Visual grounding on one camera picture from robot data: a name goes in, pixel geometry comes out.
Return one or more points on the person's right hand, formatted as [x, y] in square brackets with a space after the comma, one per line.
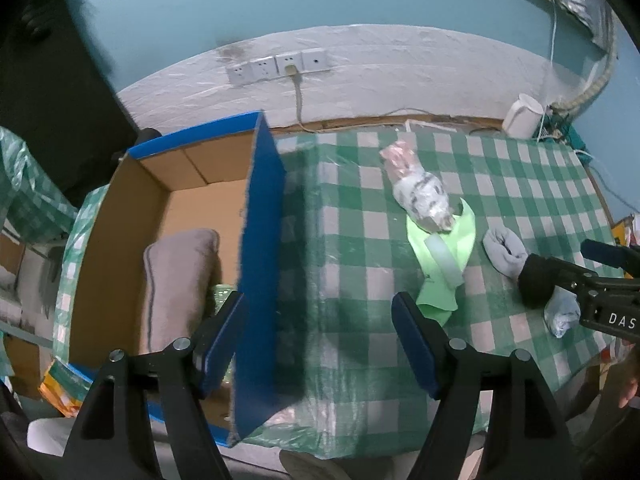
[631, 385]

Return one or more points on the white wall socket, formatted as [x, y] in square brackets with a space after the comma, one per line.
[289, 61]
[263, 69]
[316, 60]
[239, 73]

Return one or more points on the grey insulated pipe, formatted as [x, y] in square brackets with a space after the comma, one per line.
[602, 80]

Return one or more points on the light blue sock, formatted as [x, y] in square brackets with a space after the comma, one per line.
[560, 317]

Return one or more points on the teal power strip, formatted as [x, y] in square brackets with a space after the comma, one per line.
[575, 140]

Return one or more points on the black hanging garment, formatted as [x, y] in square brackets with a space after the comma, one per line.
[50, 70]

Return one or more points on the green checked tablecloth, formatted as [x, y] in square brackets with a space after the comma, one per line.
[350, 240]

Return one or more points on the green checked plastic cover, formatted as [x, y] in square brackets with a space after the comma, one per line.
[27, 190]

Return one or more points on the blue cardboard box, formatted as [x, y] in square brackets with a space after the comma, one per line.
[270, 260]

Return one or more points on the white electric kettle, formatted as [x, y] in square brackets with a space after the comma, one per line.
[522, 116]

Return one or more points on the black sock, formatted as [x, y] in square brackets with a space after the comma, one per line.
[537, 282]

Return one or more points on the orange packet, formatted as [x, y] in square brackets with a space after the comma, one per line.
[62, 392]

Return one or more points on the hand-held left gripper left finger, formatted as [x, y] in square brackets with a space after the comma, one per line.
[220, 355]

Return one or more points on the grey folded cloth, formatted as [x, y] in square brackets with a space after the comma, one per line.
[175, 280]

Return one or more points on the white plastic strip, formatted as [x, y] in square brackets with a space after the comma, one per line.
[430, 125]

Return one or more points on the grey sock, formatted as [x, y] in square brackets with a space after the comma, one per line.
[502, 252]

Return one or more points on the light green cloth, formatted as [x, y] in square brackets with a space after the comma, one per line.
[437, 305]

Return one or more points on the yellow printed bag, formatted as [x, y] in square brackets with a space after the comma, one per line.
[627, 232]

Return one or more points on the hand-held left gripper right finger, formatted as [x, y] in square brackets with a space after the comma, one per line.
[415, 345]

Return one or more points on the plastic cloth bundle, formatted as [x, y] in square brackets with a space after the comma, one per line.
[417, 190]

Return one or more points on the white plastic tube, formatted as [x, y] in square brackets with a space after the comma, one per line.
[445, 257]

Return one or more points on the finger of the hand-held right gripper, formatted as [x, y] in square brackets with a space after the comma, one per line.
[602, 251]
[575, 274]

